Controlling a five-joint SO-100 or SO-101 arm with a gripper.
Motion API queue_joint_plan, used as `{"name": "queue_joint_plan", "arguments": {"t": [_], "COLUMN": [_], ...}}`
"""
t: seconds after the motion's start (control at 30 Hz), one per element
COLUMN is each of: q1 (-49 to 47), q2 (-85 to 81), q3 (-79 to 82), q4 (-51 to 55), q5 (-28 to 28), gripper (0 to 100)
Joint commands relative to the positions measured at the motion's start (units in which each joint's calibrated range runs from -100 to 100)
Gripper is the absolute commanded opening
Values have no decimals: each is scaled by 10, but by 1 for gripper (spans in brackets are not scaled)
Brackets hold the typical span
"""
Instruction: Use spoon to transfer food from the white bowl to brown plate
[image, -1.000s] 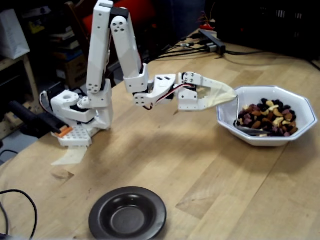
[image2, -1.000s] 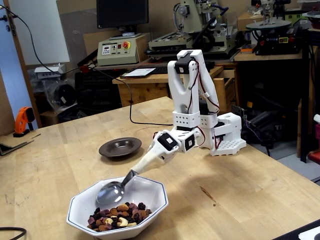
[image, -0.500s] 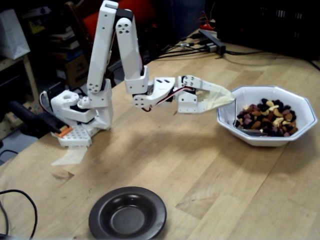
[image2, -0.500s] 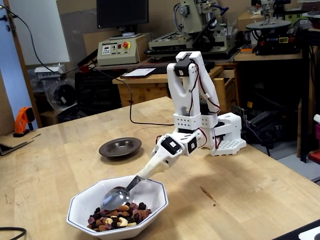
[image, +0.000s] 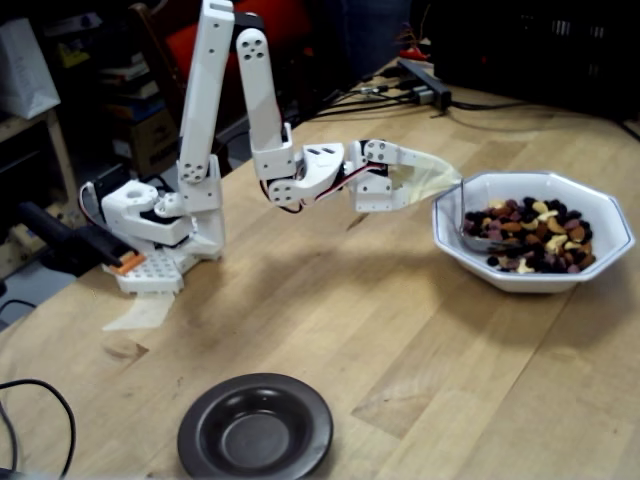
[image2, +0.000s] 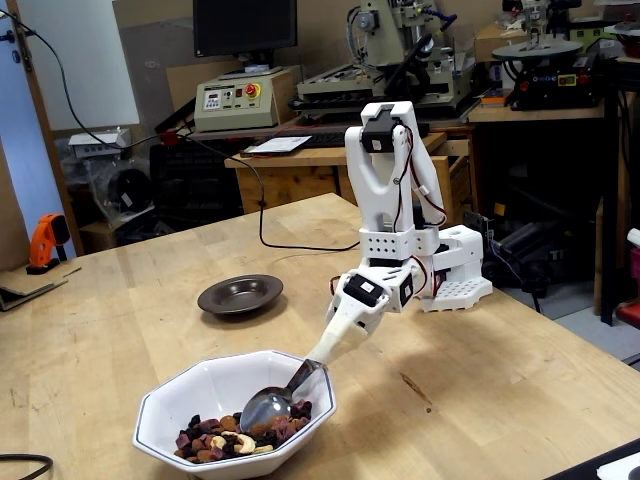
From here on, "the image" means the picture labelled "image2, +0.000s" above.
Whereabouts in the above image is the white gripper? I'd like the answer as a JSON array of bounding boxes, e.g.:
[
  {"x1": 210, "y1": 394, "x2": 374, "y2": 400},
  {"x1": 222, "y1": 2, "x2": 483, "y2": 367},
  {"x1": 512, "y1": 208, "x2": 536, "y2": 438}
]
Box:
[{"x1": 305, "y1": 273, "x2": 391, "y2": 365}]

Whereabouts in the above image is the metal spoon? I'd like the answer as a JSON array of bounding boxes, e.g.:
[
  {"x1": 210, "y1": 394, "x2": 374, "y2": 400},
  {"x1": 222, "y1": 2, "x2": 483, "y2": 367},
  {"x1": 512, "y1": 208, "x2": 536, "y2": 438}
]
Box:
[{"x1": 238, "y1": 357, "x2": 329, "y2": 435}]

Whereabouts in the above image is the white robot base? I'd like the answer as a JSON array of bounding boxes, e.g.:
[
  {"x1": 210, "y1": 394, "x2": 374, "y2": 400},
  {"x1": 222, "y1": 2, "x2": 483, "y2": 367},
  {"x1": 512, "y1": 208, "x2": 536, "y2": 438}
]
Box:
[{"x1": 418, "y1": 224, "x2": 494, "y2": 314}]

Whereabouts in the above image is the brown round plate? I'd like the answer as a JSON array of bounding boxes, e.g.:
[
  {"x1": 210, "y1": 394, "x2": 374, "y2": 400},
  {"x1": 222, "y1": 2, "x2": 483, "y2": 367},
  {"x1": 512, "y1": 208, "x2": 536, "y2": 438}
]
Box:
[{"x1": 197, "y1": 273, "x2": 285, "y2": 316}]

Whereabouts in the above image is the white octagonal bowl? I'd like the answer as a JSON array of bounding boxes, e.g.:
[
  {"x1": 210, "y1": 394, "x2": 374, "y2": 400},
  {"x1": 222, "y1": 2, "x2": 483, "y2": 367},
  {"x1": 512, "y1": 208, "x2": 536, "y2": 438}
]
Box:
[{"x1": 132, "y1": 349, "x2": 337, "y2": 480}]

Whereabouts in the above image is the wooden workbench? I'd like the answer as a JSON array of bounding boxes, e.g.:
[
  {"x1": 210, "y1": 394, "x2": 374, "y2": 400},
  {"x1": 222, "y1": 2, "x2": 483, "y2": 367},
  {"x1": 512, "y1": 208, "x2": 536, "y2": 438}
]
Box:
[{"x1": 224, "y1": 132, "x2": 476, "y2": 226}]

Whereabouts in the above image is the green circuit board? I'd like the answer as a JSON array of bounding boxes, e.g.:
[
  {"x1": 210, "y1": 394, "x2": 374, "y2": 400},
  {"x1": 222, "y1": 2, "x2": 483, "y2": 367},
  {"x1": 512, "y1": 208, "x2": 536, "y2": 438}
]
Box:
[{"x1": 462, "y1": 208, "x2": 496, "y2": 241}]

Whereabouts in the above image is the mixed nuts and dried fruit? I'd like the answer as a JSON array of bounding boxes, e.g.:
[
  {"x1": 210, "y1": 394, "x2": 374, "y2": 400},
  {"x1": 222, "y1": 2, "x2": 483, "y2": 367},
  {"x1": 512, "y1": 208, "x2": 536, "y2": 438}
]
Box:
[{"x1": 173, "y1": 399, "x2": 314, "y2": 464}]

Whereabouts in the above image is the black keyboard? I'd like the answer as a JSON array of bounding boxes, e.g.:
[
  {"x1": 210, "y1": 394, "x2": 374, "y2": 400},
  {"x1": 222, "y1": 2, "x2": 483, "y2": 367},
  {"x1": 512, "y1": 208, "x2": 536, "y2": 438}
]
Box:
[{"x1": 294, "y1": 122, "x2": 431, "y2": 149}]

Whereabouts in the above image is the white paper sheet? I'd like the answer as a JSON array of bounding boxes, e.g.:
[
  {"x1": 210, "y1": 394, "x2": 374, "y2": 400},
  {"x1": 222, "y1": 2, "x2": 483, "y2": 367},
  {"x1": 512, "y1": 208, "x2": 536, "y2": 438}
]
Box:
[{"x1": 247, "y1": 135, "x2": 312, "y2": 155}]

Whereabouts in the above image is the beige control box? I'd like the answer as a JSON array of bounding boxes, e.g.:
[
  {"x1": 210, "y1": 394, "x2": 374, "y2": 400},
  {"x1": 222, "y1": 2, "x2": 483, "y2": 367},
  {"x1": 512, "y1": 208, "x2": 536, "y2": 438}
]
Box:
[{"x1": 193, "y1": 67, "x2": 296, "y2": 133}]

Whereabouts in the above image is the clear plastic bag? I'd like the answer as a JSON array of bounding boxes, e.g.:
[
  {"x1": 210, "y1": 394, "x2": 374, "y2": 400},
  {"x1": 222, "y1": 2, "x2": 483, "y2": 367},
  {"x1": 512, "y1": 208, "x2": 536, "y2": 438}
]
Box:
[{"x1": 82, "y1": 154, "x2": 156, "y2": 236}]

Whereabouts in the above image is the black flat device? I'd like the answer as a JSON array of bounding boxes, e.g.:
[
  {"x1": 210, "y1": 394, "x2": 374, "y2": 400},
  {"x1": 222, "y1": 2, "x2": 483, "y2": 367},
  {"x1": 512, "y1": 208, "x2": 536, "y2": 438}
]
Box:
[{"x1": 544, "y1": 438, "x2": 640, "y2": 480}]

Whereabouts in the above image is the wooden machine table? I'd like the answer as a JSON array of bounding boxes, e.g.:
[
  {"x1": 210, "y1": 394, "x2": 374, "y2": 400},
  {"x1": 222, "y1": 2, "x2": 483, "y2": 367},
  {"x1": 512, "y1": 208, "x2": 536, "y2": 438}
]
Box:
[{"x1": 467, "y1": 102, "x2": 609, "y2": 124}]

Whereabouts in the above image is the red chair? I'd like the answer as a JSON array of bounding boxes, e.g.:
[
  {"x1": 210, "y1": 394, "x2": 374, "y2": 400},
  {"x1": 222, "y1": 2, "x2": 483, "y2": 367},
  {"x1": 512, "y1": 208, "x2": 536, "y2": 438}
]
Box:
[{"x1": 615, "y1": 299, "x2": 640, "y2": 329}]

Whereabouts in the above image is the brown cardboard sheet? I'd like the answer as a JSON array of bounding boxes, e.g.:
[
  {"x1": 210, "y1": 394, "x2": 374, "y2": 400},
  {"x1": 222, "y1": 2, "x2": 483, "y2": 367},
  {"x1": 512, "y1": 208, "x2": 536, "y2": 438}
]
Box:
[{"x1": 164, "y1": 59, "x2": 246, "y2": 114}]

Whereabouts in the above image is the benchtop cnc mill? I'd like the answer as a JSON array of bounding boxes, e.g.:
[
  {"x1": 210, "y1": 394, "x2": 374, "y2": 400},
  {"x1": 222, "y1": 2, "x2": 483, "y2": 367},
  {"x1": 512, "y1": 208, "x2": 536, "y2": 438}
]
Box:
[{"x1": 289, "y1": 0, "x2": 481, "y2": 121}]

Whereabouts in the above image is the white flat object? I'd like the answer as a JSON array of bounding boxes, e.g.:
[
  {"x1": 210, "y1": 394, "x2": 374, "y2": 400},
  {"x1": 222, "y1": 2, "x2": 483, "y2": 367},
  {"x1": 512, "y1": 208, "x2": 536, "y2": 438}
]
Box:
[{"x1": 597, "y1": 452, "x2": 640, "y2": 480}]

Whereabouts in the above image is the white plastic box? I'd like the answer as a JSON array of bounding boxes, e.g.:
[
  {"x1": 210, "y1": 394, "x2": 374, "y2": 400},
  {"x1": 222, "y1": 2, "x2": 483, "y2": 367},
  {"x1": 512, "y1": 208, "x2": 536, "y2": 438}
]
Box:
[{"x1": 67, "y1": 128, "x2": 132, "y2": 160}]

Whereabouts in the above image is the orange and black tool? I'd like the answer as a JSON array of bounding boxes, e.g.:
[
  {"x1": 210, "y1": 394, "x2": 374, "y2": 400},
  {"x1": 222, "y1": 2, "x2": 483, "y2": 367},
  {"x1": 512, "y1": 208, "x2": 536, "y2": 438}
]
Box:
[{"x1": 25, "y1": 213, "x2": 70, "y2": 276}]

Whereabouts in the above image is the black scroll saw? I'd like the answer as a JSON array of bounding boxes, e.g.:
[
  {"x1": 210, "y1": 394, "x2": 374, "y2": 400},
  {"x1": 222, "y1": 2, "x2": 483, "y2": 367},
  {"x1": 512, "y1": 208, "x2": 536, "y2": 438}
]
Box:
[{"x1": 492, "y1": 0, "x2": 606, "y2": 112}]

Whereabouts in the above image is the black computer monitor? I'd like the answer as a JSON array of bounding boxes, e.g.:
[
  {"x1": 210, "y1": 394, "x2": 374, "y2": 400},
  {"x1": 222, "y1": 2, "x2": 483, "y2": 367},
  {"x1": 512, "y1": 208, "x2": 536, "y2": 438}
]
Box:
[{"x1": 192, "y1": 0, "x2": 299, "y2": 69}]

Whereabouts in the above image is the flat wooden board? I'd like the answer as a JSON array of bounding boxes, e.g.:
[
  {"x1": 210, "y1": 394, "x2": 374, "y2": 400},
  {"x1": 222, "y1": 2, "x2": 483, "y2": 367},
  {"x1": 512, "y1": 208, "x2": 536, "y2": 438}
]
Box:
[{"x1": 0, "y1": 269, "x2": 70, "y2": 312}]

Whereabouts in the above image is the brown cardboard box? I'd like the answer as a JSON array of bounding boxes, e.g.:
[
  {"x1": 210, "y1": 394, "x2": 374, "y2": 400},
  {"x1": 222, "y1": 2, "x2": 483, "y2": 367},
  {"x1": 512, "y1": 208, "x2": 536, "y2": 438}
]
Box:
[{"x1": 473, "y1": 22, "x2": 531, "y2": 64}]

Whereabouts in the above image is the white board panel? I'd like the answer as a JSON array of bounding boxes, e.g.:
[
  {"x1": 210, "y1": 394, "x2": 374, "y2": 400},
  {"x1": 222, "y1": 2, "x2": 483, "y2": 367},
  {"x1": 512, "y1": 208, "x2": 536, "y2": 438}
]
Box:
[{"x1": 17, "y1": 0, "x2": 141, "y2": 132}]

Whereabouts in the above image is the long black cable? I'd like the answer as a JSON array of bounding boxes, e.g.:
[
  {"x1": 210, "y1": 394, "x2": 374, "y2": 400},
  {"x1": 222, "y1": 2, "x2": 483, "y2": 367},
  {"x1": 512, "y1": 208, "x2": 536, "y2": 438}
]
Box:
[{"x1": 0, "y1": 8, "x2": 362, "y2": 253}]

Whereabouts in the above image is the black cable loop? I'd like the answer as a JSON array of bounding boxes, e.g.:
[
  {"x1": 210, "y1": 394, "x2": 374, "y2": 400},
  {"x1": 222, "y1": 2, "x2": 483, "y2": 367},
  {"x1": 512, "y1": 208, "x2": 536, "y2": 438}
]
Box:
[{"x1": 0, "y1": 453, "x2": 54, "y2": 480}]

